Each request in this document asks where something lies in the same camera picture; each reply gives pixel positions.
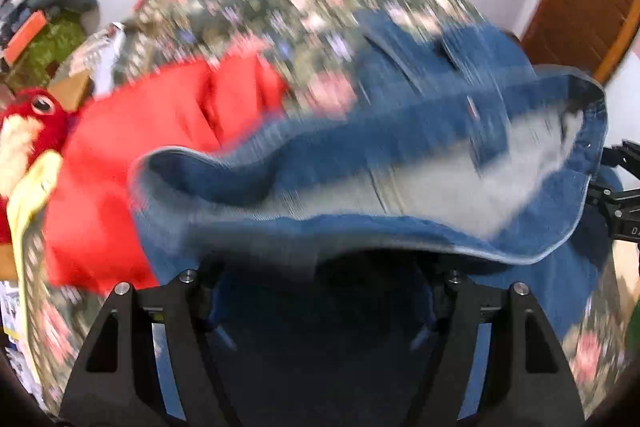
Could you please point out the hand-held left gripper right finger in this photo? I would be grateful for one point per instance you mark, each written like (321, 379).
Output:
(450, 307)

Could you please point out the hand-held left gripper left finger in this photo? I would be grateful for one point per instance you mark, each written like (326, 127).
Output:
(195, 302)

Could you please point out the printed paper bag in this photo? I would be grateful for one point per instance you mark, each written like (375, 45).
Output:
(100, 52)

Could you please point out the red plush toy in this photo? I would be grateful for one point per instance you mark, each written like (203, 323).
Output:
(56, 127)

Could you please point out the red garment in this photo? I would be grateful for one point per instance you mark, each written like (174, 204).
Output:
(150, 132)

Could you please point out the green cloth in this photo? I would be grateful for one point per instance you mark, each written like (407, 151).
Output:
(633, 322)

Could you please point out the blue denim jeans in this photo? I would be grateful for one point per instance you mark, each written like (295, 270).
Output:
(350, 147)

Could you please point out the printed paper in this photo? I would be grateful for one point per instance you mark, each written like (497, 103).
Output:
(10, 312)

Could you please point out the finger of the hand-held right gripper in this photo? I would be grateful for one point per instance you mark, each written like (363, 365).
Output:
(619, 154)

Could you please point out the orange box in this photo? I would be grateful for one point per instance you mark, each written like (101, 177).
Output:
(25, 37)

